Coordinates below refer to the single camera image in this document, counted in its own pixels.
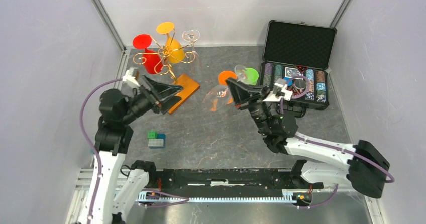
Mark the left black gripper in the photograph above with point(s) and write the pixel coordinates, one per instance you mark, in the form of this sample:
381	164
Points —
164	101

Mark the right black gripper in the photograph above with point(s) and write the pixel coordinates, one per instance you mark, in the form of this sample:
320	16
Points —
242	94

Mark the green plastic wine glass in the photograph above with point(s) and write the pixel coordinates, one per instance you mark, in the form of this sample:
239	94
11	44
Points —
250	76

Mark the clear wine glass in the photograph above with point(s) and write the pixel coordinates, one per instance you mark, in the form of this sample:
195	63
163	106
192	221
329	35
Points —
191	36
238	70

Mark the orange plastic wine glass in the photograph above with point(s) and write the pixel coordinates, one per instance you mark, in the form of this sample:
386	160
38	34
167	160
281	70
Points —
220	95

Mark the red plastic wine glass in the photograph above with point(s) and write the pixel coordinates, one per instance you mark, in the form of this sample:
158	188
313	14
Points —
148	58

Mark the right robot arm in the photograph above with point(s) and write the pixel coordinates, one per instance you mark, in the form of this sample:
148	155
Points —
360	165

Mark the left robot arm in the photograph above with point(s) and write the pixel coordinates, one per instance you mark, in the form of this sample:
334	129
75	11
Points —
111	144

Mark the wooden rack base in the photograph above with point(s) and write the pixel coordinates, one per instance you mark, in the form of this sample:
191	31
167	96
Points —
190	86

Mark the yellow-orange plastic wine glass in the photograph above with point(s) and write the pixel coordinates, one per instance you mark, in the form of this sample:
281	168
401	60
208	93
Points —
172	50

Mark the clear wine glass back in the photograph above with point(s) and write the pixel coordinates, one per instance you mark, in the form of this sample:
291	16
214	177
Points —
191	36

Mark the blue toy brick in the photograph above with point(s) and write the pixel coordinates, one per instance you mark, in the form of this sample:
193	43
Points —
161	136

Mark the green toy brick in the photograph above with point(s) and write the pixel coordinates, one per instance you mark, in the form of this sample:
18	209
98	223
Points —
152	135

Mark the grey toy brick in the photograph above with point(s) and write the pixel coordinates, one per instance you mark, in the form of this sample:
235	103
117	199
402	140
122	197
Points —
156	143

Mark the playing card deck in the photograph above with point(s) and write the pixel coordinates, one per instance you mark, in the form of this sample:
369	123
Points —
291	72

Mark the black poker chip case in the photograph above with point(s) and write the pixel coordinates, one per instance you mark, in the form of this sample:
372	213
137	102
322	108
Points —
307	48

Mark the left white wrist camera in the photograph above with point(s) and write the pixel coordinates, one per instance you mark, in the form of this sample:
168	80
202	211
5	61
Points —
130	78

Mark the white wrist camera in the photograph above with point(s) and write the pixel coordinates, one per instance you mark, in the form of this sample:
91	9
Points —
130	78
279	92

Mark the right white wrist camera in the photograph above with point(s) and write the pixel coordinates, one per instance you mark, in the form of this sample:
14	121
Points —
279	92

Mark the gold wire glass rack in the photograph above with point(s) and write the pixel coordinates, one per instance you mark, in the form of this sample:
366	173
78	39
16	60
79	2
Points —
168	67

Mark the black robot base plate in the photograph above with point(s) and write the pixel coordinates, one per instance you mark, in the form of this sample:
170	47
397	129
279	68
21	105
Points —
227	183

